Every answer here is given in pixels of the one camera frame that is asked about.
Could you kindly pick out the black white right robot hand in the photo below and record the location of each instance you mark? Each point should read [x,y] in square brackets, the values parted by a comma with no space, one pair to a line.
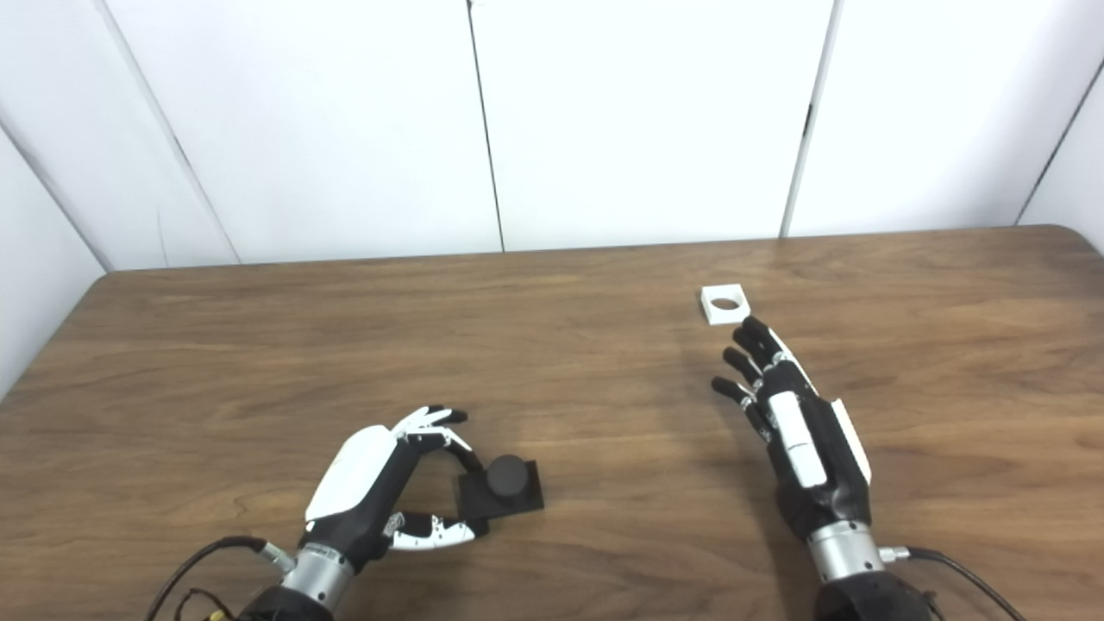
[819,466]

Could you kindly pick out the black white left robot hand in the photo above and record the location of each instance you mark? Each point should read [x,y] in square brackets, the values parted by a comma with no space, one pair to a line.
[354,474]

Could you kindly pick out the black peg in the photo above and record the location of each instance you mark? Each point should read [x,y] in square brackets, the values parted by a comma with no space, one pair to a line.
[507,479]

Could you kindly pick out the white square piece with hole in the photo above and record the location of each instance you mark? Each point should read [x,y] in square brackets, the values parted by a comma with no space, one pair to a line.
[723,317]

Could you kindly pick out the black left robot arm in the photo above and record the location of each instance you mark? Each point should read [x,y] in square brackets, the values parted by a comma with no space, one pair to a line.
[285,608]

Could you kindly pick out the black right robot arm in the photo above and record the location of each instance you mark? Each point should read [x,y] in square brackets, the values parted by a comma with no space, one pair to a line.
[871,602]

